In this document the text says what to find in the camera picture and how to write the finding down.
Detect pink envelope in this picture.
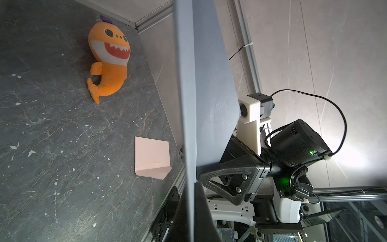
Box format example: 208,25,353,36
135,137,172,180

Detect orange shark plush toy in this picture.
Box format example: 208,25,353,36
87,15,131,104

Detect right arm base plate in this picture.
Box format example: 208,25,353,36
150,186,180,242

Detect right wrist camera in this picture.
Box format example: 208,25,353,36
236,93,273,155

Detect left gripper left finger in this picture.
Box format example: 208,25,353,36
170,191,189,242

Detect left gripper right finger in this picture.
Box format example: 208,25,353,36
194,183,222,242

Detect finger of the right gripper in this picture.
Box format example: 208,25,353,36
198,163,262,205

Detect grey envelope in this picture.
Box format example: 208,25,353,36
174,1,240,242

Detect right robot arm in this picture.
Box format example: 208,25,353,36
199,93,334,234

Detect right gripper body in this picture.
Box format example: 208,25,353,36
220,135,271,203

